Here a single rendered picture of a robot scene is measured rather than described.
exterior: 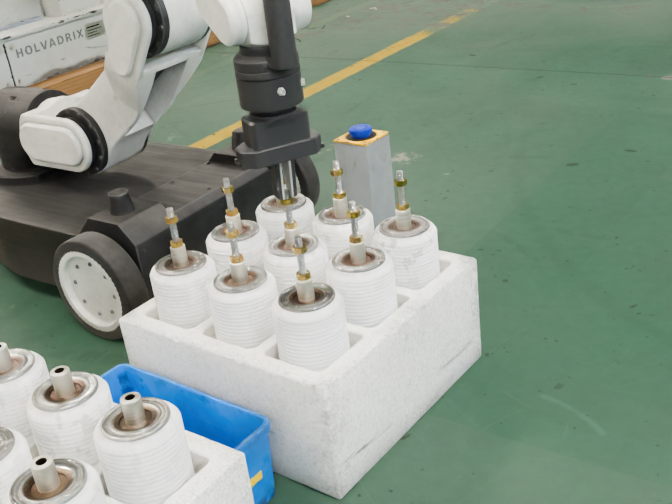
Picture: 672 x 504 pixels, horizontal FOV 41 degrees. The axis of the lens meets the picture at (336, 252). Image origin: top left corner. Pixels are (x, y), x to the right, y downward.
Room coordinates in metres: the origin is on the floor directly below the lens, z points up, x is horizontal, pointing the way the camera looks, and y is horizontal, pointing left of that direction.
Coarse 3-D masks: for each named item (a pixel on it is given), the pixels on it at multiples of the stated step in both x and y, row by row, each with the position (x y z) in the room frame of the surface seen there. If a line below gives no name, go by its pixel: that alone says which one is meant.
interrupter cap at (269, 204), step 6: (270, 198) 1.39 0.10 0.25; (294, 198) 1.37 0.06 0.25; (300, 198) 1.37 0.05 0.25; (264, 204) 1.36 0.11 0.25; (270, 204) 1.36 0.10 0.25; (276, 204) 1.36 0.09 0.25; (294, 204) 1.35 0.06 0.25; (300, 204) 1.34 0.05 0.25; (264, 210) 1.34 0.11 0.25; (270, 210) 1.33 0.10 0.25; (276, 210) 1.33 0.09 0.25; (282, 210) 1.33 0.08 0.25
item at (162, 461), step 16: (176, 416) 0.81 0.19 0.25; (96, 432) 0.80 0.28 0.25; (160, 432) 0.78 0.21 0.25; (176, 432) 0.79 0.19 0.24; (96, 448) 0.78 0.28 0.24; (112, 448) 0.77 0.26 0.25; (128, 448) 0.76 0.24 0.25; (144, 448) 0.76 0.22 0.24; (160, 448) 0.77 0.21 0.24; (176, 448) 0.78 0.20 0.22; (112, 464) 0.77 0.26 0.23; (128, 464) 0.76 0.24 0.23; (144, 464) 0.76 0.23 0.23; (160, 464) 0.77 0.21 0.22; (176, 464) 0.78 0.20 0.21; (192, 464) 0.82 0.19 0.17; (112, 480) 0.77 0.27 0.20; (128, 480) 0.76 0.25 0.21; (144, 480) 0.76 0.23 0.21; (160, 480) 0.76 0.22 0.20; (176, 480) 0.78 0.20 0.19; (112, 496) 0.78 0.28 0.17; (128, 496) 0.76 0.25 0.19; (144, 496) 0.76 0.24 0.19; (160, 496) 0.76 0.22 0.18
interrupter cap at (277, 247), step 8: (272, 240) 1.22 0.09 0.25; (280, 240) 1.21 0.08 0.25; (304, 240) 1.21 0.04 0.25; (312, 240) 1.20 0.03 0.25; (272, 248) 1.19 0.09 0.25; (280, 248) 1.19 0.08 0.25; (288, 248) 1.19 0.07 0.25; (312, 248) 1.17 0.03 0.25; (280, 256) 1.16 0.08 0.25; (288, 256) 1.16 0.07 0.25
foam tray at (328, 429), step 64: (448, 256) 1.24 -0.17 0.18; (128, 320) 1.16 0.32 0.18; (384, 320) 1.07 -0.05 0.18; (448, 320) 1.15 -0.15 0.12; (192, 384) 1.08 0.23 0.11; (256, 384) 1.00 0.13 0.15; (320, 384) 0.93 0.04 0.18; (384, 384) 1.02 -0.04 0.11; (448, 384) 1.14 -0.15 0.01; (320, 448) 0.94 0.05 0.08; (384, 448) 1.00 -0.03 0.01
